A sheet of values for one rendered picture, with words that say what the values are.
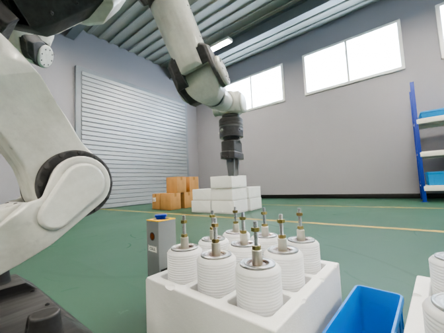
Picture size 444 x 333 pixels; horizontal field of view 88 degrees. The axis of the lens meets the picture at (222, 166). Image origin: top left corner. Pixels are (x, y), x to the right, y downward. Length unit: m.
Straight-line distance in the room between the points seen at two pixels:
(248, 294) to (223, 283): 0.09
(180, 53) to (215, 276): 0.51
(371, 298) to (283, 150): 5.44
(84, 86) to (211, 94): 5.52
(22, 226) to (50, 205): 0.05
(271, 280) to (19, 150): 0.53
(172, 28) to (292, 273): 0.62
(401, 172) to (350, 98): 1.80
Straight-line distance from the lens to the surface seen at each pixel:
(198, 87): 0.62
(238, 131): 0.82
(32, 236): 0.54
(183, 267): 0.65
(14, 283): 0.78
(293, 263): 0.60
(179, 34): 0.61
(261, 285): 0.50
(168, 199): 4.34
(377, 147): 5.62
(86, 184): 0.54
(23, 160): 0.56
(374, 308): 0.84
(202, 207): 3.61
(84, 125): 5.81
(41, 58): 1.06
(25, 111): 0.58
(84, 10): 0.71
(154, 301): 0.71
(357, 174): 5.63
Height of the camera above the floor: 0.42
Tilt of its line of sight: 4 degrees up
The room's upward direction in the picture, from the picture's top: 3 degrees counter-clockwise
